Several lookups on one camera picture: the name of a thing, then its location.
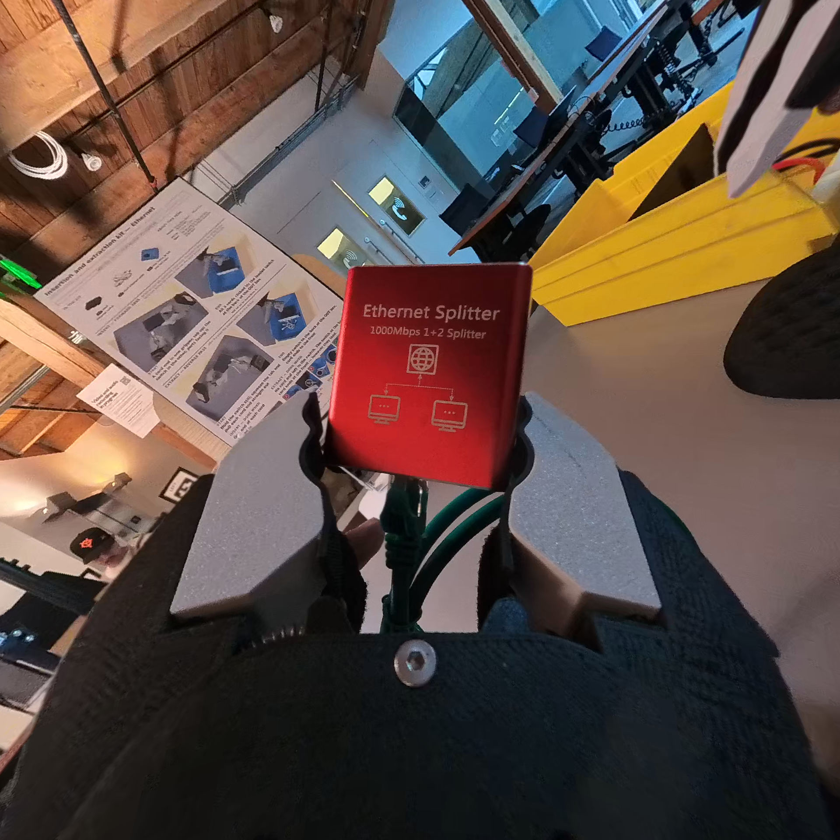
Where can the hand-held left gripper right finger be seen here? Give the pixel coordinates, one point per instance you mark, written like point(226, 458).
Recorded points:
point(577, 525)

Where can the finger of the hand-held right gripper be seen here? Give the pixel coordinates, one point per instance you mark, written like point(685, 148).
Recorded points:
point(748, 72)
point(781, 138)

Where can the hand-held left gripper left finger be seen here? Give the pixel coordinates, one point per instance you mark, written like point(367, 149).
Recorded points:
point(256, 525)

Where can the yellow storage bin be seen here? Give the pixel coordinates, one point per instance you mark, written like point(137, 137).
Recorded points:
point(656, 262)

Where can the red ethernet splitter box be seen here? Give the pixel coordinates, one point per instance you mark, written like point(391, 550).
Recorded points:
point(426, 394)

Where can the grey desk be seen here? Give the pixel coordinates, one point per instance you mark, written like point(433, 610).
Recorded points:
point(656, 426)

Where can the wooden office desk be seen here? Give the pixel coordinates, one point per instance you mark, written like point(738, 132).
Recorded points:
point(558, 144)

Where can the black bin divider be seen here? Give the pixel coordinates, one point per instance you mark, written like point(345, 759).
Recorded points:
point(682, 170)

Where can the black cap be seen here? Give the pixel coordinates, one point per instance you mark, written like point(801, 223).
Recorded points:
point(92, 544)

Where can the white paper notice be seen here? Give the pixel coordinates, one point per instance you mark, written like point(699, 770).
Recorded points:
point(118, 400)

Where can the black dimpled wrist pad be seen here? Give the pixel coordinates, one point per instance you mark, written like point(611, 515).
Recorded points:
point(787, 328)

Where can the instruction board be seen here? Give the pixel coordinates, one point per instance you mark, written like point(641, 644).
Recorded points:
point(197, 295)

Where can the glass booth door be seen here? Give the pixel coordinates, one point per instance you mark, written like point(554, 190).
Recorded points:
point(341, 249)

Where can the black office chair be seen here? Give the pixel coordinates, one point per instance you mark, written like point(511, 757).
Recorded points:
point(485, 216)

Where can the white ceiling spotlight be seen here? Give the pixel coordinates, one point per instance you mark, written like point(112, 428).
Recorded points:
point(93, 162)

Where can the wooden post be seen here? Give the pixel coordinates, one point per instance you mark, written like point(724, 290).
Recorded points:
point(512, 59)

